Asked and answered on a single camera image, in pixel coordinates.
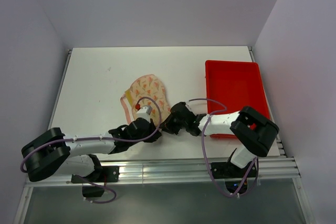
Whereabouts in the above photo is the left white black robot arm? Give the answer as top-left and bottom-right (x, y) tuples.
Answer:
(20, 118), (162, 182)

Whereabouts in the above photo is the pink mesh laundry bag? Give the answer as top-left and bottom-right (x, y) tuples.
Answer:
(120, 74), (171, 126)

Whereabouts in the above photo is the yellow bra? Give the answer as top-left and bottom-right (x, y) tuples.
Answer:
(124, 89), (133, 106)

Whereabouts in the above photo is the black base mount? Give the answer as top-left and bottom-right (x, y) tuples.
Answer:
(211, 160), (259, 195)
(71, 166), (119, 204)

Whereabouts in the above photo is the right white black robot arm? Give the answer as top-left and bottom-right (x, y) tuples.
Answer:
(160, 102), (279, 177)

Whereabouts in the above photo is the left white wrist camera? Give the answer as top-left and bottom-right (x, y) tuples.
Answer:
(135, 105), (152, 122)

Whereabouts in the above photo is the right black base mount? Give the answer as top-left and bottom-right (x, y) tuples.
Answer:
(211, 160), (259, 195)

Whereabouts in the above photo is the red plastic tray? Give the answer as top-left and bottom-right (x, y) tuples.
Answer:
(204, 60), (272, 140)

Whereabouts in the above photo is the aluminium frame rail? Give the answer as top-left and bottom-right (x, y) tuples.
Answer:
(102, 156), (301, 185)

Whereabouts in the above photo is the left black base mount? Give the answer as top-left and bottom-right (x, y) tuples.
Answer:
(71, 166), (119, 204)

